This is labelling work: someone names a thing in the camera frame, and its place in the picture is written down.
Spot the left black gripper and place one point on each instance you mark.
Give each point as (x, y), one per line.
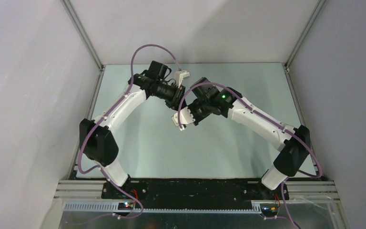
(178, 95)

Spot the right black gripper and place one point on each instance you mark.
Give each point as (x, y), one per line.
(197, 119)

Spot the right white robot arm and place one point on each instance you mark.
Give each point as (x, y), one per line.
(293, 143)

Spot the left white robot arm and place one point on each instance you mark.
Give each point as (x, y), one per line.
(97, 140)

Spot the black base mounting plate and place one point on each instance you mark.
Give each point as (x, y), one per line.
(195, 193)

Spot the right controller board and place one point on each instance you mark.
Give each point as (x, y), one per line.
(269, 212)

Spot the controller board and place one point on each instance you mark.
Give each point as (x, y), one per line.
(269, 212)
(126, 206)

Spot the left controller board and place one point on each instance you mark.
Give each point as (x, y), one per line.
(126, 206)

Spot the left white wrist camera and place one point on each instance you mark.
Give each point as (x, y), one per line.
(179, 76)

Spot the left aluminium frame post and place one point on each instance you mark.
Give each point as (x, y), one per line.
(80, 29)

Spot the aluminium frame post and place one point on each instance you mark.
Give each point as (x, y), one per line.
(80, 29)
(305, 32)

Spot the right aluminium frame post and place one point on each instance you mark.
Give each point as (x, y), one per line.
(305, 32)

